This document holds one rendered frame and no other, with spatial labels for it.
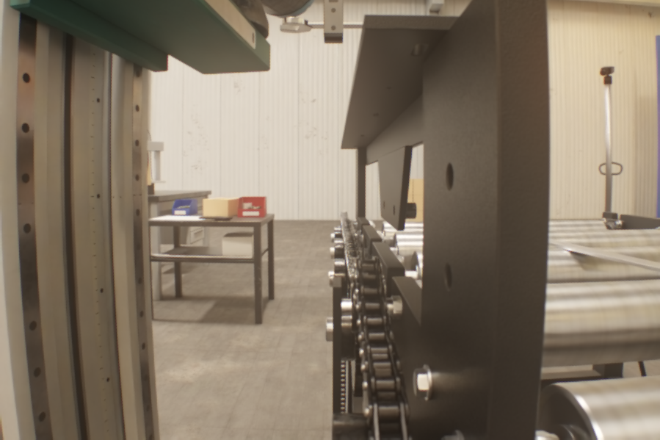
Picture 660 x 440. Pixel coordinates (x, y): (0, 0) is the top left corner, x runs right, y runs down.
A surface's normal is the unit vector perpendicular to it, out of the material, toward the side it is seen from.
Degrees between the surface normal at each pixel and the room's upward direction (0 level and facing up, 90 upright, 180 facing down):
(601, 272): 70
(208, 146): 90
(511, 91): 90
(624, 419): 31
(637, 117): 90
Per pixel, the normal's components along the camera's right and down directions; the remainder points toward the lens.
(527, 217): -0.01, 0.04
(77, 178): 0.99, 0.00
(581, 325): -0.01, -0.30
